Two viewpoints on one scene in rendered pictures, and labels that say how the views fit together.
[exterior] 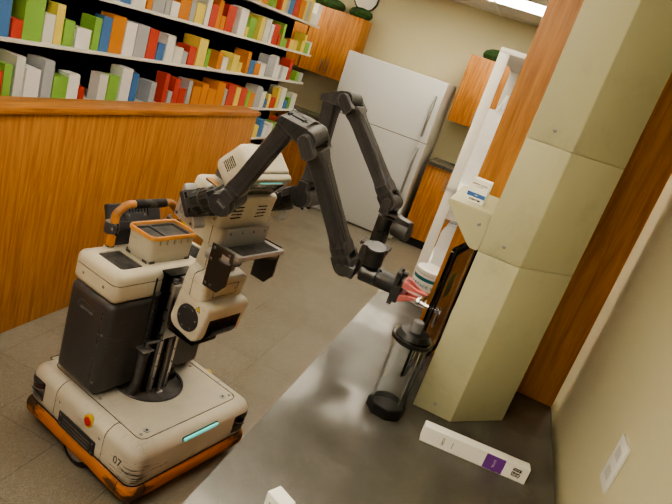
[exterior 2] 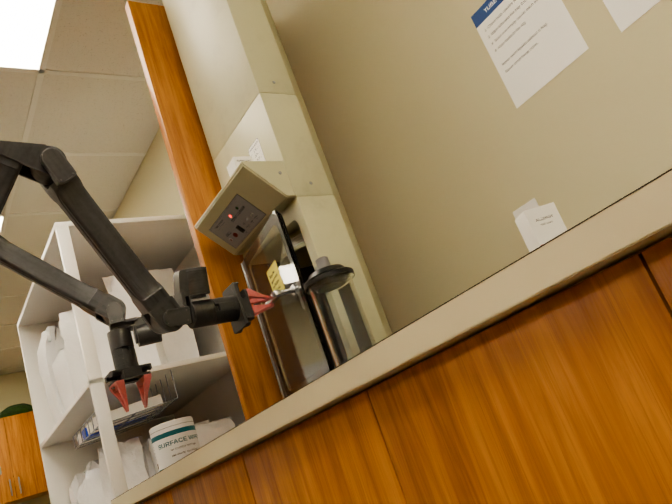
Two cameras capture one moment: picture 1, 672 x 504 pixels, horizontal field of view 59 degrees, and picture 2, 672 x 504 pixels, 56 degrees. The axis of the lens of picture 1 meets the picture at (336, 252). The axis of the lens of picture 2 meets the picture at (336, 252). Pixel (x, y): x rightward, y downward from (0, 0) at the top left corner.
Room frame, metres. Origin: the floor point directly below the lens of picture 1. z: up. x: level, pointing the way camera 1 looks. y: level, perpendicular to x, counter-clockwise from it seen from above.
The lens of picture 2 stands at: (0.58, 0.72, 0.82)
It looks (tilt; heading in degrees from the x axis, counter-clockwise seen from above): 18 degrees up; 308
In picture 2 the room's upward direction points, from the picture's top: 20 degrees counter-clockwise
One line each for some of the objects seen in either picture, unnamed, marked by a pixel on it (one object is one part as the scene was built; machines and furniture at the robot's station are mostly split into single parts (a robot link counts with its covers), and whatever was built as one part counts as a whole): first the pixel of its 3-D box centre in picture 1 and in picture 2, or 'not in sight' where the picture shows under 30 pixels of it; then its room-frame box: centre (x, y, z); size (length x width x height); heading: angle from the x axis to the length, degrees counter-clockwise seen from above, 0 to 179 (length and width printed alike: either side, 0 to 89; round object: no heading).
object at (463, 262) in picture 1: (443, 303); (282, 310); (1.61, -0.34, 1.19); 0.30 x 0.01 x 0.40; 157
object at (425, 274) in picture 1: (427, 285); (176, 447); (2.25, -0.39, 1.02); 0.13 x 0.13 x 0.15
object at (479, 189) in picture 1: (479, 190); (242, 172); (1.56, -0.30, 1.54); 0.05 x 0.05 x 0.06; 72
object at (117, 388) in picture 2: not in sight; (128, 391); (1.97, -0.12, 1.14); 0.07 x 0.07 x 0.09; 77
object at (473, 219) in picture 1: (470, 215); (241, 212); (1.62, -0.32, 1.46); 0.32 x 0.12 x 0.10; 167
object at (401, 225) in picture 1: (397, 218); (133, 325); (1.95, -0.16, 1.31); 0.11 x 0.09 x 0.12; 63
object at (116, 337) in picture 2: (385, 223); (123, 339); (1.97, -0.13, 1.27); 0.07 x 0.06 x 0.07; 63
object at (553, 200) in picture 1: (514, 284); (318, 253); (1.57, -0.50, 1.33); 0.32 x 0.25 x 0.77; 167
